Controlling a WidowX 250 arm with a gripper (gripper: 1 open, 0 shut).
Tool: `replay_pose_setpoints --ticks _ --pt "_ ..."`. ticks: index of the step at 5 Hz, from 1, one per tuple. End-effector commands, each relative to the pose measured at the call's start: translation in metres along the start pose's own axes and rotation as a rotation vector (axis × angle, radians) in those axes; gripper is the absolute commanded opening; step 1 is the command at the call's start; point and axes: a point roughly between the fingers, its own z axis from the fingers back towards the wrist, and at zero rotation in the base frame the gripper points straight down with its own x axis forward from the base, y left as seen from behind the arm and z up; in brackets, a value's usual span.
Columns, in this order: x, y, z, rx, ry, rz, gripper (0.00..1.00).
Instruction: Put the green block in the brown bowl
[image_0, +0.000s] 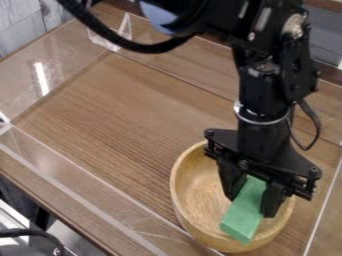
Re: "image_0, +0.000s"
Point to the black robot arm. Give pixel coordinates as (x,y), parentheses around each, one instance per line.
(267,33)

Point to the brown wooden bowl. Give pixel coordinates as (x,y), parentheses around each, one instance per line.
(200,204)

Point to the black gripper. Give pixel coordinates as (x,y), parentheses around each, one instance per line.
(256,150)

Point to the green rectangular block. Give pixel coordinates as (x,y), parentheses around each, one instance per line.
(242,217)

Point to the clear acrylic tray wall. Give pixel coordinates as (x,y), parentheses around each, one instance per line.
(120,226)

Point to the clear acrylic corner bracket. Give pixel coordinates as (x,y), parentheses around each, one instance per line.
(101,35)

